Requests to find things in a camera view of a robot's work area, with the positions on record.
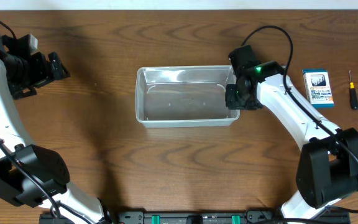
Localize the black yellow screwdriver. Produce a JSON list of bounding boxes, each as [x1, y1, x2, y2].
[[349, 70, 358, 110]]

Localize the blue white screw box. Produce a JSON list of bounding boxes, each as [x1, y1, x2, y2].
[[302, 69, 334, 109]]

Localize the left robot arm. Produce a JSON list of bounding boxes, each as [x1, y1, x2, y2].
[[0, 21, 112, 223]]

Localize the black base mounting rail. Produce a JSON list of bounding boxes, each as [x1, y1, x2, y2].
[[39, 210, 351, 224]]

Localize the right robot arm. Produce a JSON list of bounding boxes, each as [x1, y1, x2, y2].
[[225, 60, 358, 223]]

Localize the clear plastic storage container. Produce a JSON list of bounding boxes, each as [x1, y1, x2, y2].
[[135, 65, 240, 128]]

